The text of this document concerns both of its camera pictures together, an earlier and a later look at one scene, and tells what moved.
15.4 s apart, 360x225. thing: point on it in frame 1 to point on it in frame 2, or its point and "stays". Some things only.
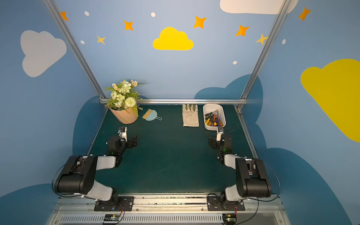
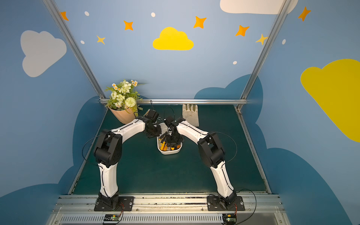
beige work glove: [190, 118] stays
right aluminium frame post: [265, 48] stays
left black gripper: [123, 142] to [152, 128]
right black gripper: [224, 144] to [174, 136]
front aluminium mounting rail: [151, 210] stays
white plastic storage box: [211, 108] to [164, 127]
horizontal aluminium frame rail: [185, 101] stays
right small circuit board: [229, 219] stays
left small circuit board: [111, 218] stays
